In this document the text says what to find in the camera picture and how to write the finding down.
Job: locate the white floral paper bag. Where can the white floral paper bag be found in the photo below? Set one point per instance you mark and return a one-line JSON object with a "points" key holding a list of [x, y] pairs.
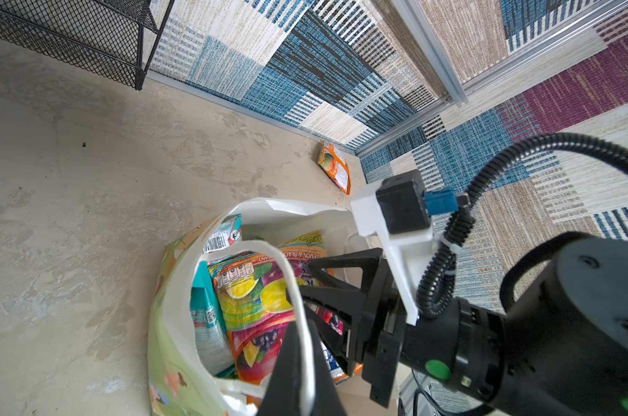
{"points": [[178, 382]]}

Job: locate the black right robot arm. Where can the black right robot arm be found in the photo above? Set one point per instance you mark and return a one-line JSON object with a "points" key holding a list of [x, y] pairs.
{"points": [[560, 347]]}

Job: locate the teal white snack packet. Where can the teal white snack packet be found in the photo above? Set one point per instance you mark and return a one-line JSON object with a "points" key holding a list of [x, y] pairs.
{"points": [[211, 341]]}

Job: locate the black wire mesh shelf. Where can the black wire mesh shelf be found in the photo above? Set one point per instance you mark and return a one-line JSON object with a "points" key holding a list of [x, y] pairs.
{"points": [[116, 39]]}

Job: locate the orange Fox's candy bag back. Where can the orange Fox's candy bag back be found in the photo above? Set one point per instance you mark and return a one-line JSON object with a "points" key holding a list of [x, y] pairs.
{"points": [[253, 301]]}

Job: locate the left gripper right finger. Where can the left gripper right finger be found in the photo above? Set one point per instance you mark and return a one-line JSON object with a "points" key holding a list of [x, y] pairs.
{"points": [[327, 402]]}

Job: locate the orange snack bag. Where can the orange snack bag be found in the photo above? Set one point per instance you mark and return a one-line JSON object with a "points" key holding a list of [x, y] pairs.
{"points": [[332, 161]]}

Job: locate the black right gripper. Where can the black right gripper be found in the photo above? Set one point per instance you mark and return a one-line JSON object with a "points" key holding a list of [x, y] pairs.
{"points": [[359, 289]]}

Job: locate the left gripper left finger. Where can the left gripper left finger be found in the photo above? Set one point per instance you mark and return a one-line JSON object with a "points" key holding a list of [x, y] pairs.
{"points": [[283, 391]]}

